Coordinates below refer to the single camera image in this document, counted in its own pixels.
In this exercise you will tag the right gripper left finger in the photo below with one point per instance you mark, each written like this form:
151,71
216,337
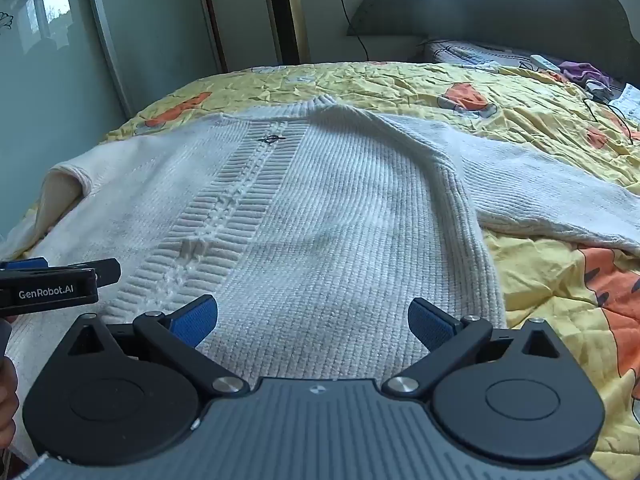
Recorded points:
171,340

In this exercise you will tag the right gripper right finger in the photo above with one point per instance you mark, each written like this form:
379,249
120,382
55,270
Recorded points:
451,344

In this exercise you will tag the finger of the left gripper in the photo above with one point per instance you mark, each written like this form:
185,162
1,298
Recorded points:
107,271
25,264

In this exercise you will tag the white knit sweater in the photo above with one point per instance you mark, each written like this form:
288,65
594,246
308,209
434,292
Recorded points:
313,225

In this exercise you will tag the person's left hand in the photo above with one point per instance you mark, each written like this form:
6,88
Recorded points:
9,402

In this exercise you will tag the yellow floral bed quilt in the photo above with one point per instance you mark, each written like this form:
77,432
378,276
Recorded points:
589,294

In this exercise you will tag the patterned pillow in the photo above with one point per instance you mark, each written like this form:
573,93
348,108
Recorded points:
469,54

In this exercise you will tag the white remote control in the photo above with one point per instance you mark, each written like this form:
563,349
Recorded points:
544,63

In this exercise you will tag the purple cloth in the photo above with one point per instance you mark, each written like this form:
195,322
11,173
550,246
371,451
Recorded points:
583,72

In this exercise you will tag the gold tower fan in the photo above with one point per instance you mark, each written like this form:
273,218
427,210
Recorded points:
289,31

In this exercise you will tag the grey upholstered headboard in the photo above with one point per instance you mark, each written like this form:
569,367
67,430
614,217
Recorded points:
594,31

